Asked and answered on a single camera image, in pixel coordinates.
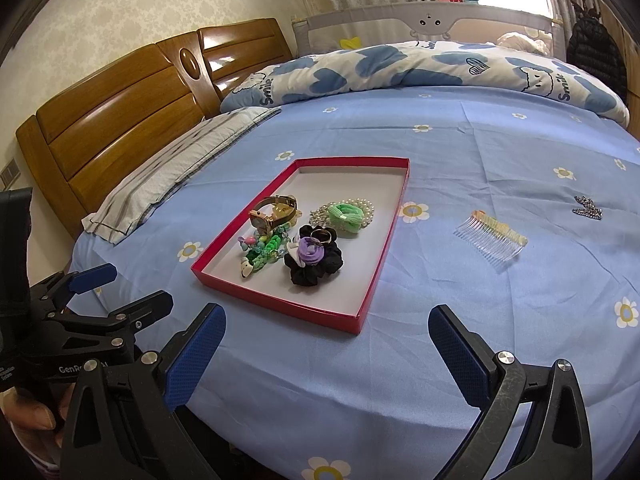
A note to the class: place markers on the beige plush cloth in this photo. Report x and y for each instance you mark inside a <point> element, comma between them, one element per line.
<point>522,42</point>

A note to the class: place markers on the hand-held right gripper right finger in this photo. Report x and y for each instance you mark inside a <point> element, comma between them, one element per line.
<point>460,355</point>

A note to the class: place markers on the clear plastic hair comb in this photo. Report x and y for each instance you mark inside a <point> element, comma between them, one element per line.
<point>492,240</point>

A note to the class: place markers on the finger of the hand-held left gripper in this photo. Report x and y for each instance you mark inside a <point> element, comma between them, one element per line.
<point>92,277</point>
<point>145,307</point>

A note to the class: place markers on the silver rhinestone hair clip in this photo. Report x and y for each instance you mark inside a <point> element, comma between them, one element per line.
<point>587,207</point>

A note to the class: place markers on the white quilt with blue hearts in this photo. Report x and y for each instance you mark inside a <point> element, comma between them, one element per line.
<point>375,70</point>

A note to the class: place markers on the wall switch panel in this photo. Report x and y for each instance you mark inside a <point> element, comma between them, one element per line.
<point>9,174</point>

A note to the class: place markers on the gold wrist watch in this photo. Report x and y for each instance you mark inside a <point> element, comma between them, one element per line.
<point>260,220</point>

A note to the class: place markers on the red shallow cardboard box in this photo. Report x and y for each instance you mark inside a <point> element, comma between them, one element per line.
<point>340,285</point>

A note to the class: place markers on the grey bed guard rail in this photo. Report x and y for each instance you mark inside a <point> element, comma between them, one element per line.
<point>390,22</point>

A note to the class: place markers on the wooden bed headboard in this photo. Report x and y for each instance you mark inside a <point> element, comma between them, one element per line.
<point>125,110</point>

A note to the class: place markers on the white pearl scrunchie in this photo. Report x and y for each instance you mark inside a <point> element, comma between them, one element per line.
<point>318,217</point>

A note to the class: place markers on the black padded jacket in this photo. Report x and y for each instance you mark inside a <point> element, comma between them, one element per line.
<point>595,45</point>

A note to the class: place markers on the blue flowered bed sheet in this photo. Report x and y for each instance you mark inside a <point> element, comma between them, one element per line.
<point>450,135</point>

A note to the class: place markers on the green fabric scrunchie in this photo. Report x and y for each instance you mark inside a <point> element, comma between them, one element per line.
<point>345,215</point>

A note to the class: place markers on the person's left hand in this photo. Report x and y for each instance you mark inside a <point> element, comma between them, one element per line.
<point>30,415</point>

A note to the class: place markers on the striped grey pillow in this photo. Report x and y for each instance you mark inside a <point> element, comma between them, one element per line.
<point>175,170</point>

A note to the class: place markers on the black fabric scrunchie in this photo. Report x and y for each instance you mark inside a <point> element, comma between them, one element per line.
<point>310,275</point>

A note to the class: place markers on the small yellow toy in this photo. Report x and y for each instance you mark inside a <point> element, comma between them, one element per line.
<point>350,42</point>

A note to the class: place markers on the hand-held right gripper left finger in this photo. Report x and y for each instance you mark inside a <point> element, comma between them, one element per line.
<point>195,350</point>

